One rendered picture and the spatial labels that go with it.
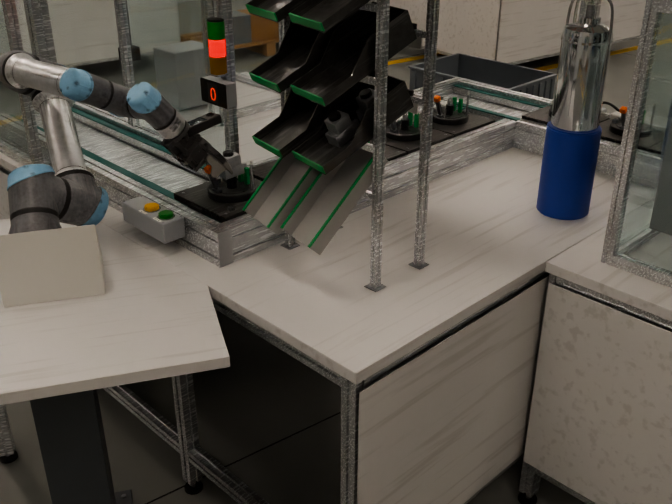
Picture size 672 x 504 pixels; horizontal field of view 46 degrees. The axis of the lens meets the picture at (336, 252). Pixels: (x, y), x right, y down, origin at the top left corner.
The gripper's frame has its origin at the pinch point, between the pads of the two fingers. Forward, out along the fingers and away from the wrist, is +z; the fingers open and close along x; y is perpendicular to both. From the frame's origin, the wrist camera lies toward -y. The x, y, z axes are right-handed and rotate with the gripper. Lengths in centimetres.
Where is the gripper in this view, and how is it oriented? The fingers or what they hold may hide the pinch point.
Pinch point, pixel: (222, 165)
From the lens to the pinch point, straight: 227.6
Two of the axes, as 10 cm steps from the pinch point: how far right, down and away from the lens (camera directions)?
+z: 4.6, 4.9, 7.4
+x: 6.9, 3.3, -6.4
